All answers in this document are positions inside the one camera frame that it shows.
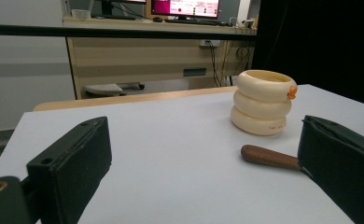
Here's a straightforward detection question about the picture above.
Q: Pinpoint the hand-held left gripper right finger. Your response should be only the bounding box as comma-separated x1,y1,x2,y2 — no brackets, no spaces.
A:
297,115,364,224

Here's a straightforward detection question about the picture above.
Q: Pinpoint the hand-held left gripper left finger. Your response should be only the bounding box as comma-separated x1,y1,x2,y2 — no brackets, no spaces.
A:
25,116,113,224

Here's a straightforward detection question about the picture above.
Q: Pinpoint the wooden hairbrush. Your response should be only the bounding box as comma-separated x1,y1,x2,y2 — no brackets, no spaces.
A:
240,144,303,172

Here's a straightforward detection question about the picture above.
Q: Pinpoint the cream ringed holder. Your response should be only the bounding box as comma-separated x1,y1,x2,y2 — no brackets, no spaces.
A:
230,69,298,136

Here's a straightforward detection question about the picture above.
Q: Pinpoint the grey chair base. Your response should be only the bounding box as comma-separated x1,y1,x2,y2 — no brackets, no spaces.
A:
84,81,147,97

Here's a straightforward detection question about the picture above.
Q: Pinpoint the beige wooden desk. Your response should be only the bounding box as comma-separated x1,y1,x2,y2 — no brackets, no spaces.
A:
62,17,259,101

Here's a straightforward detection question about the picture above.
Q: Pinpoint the black curtain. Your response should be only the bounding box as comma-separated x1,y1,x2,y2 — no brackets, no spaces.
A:
251,0,364,108

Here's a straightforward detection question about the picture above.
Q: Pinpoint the clear plastic container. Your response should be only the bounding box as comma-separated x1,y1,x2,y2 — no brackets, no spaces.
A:
71,8,91,21

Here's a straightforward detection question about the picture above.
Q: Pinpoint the dark computer monitor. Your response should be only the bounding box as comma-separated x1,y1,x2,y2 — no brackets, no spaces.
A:
100,0,147,17

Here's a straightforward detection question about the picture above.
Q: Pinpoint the white power strip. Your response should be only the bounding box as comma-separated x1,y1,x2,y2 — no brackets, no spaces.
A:
199,39,221,49

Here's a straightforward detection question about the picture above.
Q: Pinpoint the black keyboard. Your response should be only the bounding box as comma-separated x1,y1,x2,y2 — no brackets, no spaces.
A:
164,18,225,27

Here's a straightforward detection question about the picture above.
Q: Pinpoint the lit computer monitor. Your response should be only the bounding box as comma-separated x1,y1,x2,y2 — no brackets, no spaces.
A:
150,0,220,19

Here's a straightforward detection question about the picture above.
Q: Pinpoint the black frame bar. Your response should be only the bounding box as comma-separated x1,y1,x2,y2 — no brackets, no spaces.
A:
0,23,258,41

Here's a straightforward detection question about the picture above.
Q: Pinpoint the yellow hanging cable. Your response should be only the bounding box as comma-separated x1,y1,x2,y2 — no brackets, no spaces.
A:
219,40,234,87

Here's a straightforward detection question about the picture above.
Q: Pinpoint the black hanging cable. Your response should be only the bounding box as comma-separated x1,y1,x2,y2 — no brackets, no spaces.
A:
205,41,222,88

